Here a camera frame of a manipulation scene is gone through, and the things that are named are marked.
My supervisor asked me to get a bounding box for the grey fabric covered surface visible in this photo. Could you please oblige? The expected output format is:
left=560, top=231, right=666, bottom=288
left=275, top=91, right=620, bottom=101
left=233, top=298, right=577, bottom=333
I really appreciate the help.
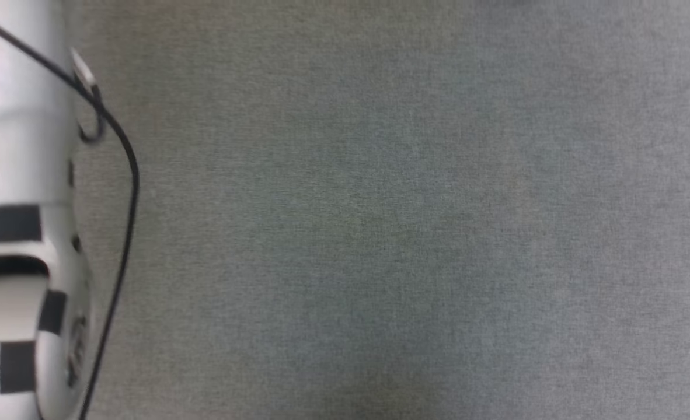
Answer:
left=59, top=0, right=690, bottom=420

